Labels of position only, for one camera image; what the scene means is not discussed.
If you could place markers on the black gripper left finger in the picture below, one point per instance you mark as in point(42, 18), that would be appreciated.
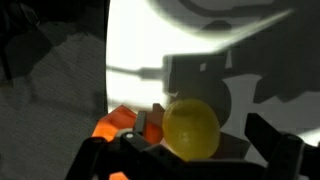
point(140, 123)

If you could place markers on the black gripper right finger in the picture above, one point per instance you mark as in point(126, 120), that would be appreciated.
point(283, 153)

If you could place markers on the yellow lemon fruit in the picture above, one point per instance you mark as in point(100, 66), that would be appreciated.
point(190, 128)

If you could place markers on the orange cube block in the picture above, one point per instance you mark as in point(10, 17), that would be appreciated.
point(115, 121)

